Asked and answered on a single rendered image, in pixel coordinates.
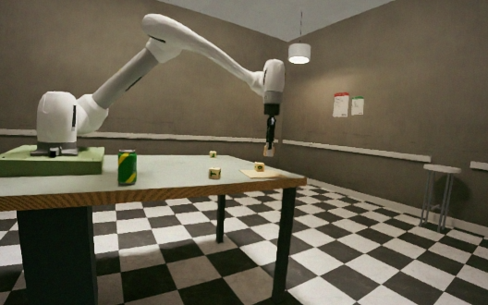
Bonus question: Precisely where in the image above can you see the green and yellow drink can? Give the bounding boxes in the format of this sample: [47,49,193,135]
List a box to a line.
[117,150,137,185]

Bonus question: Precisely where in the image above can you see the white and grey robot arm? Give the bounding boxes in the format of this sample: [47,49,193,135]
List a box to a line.
[30,14,286,157]

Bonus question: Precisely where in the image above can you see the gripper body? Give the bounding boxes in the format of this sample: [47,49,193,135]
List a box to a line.
[263,104,280,125]

